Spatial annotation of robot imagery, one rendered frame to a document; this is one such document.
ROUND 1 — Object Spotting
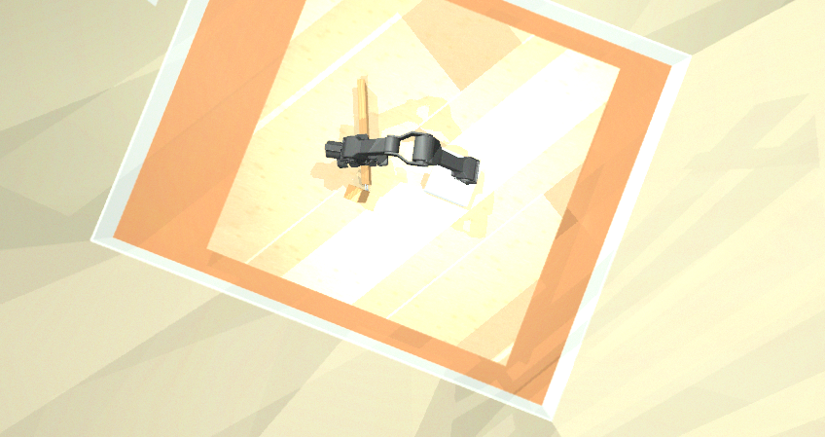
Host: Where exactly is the light brown wooden rail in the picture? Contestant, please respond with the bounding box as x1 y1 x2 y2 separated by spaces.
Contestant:
357 79 372 191

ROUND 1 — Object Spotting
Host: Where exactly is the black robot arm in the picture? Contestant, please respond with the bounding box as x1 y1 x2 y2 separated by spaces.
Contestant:
324 131 480 185

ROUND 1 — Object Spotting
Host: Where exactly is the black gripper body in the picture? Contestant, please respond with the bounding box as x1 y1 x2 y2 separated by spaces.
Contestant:
337 155 388 168

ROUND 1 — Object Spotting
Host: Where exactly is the light wooden square post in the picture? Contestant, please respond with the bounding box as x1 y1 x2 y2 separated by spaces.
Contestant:
344 184 370 203

